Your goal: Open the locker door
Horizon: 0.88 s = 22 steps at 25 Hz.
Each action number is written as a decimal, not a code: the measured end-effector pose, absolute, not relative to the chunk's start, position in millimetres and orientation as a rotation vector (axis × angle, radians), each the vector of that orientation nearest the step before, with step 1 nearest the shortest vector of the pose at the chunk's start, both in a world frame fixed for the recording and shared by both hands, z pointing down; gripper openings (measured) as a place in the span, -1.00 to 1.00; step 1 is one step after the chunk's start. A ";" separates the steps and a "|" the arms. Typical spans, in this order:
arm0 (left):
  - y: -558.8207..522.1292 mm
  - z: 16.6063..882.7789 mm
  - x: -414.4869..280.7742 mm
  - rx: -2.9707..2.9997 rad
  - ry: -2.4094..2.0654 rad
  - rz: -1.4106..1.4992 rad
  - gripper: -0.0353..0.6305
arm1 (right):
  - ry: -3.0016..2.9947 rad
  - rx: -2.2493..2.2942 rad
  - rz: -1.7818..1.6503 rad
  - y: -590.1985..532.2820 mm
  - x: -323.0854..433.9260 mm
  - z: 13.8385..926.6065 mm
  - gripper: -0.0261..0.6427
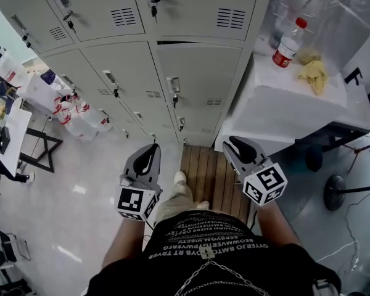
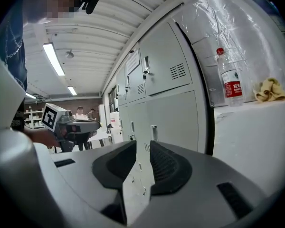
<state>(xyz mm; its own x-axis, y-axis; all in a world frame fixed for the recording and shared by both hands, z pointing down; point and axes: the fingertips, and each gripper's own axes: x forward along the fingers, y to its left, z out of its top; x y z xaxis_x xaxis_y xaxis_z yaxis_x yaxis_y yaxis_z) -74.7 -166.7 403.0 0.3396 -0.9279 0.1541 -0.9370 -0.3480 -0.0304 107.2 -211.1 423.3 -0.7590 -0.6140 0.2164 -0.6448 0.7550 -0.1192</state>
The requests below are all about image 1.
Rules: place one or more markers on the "person's beige trousers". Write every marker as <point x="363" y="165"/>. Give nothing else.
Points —
<point x="175" y="202"/>

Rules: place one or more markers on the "black round bin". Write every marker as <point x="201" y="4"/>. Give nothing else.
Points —
<point x="314" y="159"/>

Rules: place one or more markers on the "black tripod red joint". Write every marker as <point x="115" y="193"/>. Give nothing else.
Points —
<point x="356" y="150"/>

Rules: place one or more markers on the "silver foil panel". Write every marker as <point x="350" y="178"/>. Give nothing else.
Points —
<point x="327" y="11"/>

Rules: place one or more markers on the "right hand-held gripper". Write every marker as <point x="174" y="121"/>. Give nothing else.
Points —
<point x="265" y="183"/>

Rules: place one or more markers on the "black floor stand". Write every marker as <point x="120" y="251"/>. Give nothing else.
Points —
<point x="334" y="193"/>

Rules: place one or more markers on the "white table black frame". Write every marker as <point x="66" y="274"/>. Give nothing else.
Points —
<point x="17" y="128"/>

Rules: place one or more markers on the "yellow cloth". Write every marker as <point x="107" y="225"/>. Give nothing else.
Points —
<point x="314" y="76"/>

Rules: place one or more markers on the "black faucet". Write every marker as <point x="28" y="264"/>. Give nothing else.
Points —
<point x="353" y="76"/>

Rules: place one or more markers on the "person's white shoe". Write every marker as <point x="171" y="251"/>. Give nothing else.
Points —
<point x="180" y="177"/>
<point x="203" y="204"/>

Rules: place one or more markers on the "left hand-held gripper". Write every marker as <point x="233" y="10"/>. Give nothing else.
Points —
<point x="131" y="199"/>

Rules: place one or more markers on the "clear water bottle red label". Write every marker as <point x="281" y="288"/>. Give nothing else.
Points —
<point x="288" y="46"/>

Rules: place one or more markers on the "person's left forearm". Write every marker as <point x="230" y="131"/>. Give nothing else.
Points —
<point x="126" y="242"/>

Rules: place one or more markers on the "person's right forearm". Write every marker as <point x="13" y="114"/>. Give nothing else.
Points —
<point x="276" y="224"/>

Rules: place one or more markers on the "person in dark shirt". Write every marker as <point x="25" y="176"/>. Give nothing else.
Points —
<point x="228" y="267"/>

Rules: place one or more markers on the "white bucket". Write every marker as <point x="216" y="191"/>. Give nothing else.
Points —
<point x="10" y="68"/>

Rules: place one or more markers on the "black flat box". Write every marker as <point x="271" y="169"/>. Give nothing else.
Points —
<point x="4" y="140"/>

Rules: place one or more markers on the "group of black locker keys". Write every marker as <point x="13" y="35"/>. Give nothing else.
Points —
<point x="154" y="10"/>

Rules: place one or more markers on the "locker door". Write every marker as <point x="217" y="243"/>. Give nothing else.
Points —
<point x="200" y="72"/>

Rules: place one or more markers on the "wooden slat platform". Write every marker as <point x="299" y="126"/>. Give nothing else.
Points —
<point x="209" y="171"/>

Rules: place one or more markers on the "grey metal locker cabinet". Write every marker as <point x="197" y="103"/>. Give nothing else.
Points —
<point x="126" y="66"/>

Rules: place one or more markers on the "white sink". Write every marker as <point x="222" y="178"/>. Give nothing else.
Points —
<point x="357" y="103"/>

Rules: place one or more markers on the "white box pedestal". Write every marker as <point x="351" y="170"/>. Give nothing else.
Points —
<point x="280" y="103"/>

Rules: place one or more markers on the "black chair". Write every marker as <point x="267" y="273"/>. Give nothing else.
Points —
<point x="7" y="248"/>

